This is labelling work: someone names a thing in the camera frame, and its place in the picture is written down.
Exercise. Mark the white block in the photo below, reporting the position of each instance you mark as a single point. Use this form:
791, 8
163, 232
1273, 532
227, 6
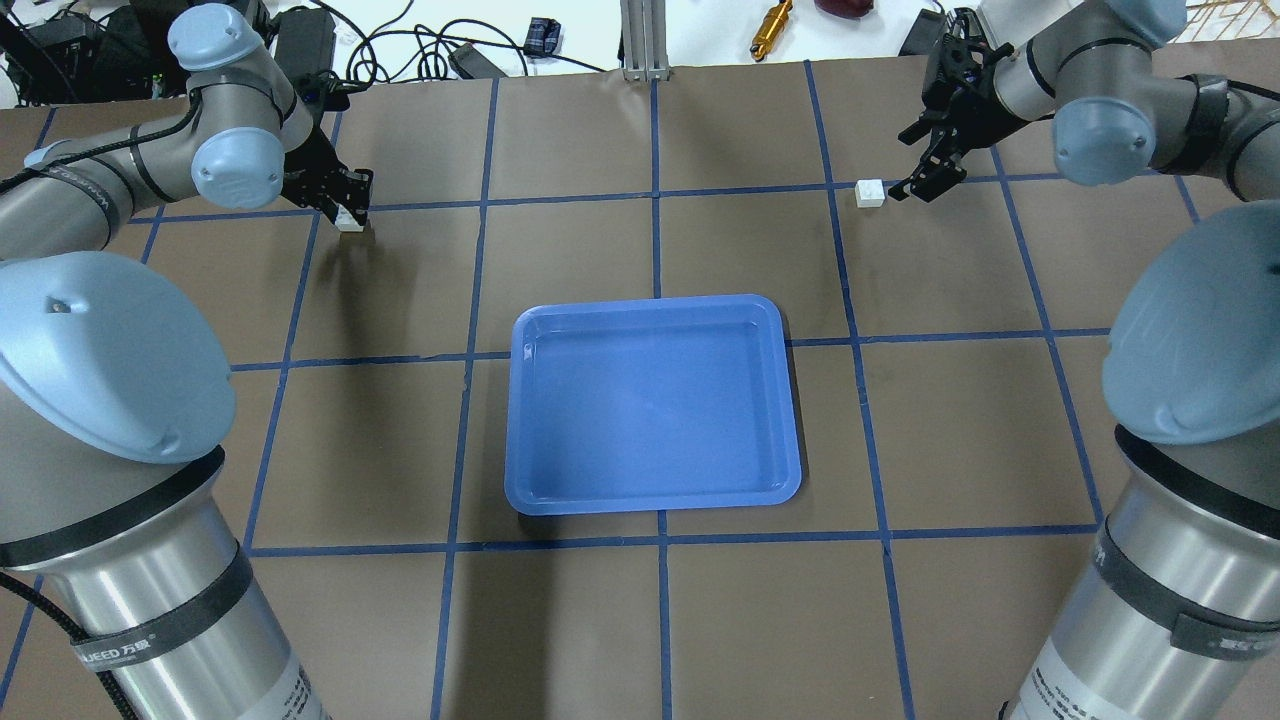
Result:
870, 193
345, 222

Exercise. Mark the brass cylinder tool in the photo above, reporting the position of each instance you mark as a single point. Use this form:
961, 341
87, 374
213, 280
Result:
773, 24

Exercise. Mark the black power adapter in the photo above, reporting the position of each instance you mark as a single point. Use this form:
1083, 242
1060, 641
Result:
469, 63

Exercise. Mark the dark red object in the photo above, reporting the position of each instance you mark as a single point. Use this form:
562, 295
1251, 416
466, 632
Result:
846, 9

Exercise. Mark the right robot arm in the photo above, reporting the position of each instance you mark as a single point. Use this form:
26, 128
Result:
1179, 599

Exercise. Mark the small black blue device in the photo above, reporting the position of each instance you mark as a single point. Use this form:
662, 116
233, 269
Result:
543, 37

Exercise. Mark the blue plastic tray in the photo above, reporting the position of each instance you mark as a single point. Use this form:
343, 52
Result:
651, 405

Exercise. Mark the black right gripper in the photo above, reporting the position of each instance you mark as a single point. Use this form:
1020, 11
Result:
974, 108

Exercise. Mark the black power brick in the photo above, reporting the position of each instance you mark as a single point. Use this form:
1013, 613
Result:
304, 42

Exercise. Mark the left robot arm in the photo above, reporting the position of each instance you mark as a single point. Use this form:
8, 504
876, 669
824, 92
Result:
117, 394

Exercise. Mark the black box device right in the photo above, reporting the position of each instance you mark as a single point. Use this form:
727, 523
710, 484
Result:
923, 33

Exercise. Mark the aluminium frame post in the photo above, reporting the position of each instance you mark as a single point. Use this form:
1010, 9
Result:
644, 40

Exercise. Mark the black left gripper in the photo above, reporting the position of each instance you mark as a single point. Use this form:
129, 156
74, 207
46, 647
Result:
316, 166

